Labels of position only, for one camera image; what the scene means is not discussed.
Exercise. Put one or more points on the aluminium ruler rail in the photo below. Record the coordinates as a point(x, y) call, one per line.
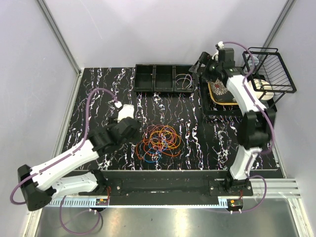
point(104, 203)

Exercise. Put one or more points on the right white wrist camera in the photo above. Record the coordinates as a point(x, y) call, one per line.
point(218, 46)

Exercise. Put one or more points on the white ceramic bowl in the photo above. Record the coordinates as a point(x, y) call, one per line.
point(262, 89)

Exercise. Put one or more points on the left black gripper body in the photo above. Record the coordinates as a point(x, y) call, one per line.
point(129, 140)

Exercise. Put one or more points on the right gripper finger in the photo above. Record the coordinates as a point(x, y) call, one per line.
point(204, 59)
point(197, 69)

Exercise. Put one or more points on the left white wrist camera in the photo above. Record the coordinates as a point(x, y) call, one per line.
point(125, 111)

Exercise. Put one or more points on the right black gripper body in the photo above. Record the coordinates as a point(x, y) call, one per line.
point(214, 67)

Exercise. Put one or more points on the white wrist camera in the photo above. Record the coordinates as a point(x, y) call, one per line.
point(125, 111)
point(218, 46)

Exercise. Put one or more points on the black tray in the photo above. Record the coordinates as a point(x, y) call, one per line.
point(217, 108)

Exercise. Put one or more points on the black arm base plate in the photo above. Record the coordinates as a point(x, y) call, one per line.
point(168, 188)

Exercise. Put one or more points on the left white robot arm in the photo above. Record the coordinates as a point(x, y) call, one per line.
point(50, 180)

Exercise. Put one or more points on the pale blue cup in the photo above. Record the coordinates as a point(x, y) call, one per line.
point(253, 63)

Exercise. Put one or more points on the black three-compartment bin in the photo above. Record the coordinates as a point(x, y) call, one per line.
point(160, 78)

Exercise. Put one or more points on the black wire dish rack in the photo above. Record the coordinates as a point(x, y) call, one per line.
point(272, 69)

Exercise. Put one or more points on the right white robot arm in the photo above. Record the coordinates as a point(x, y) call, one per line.
point(256, 127)

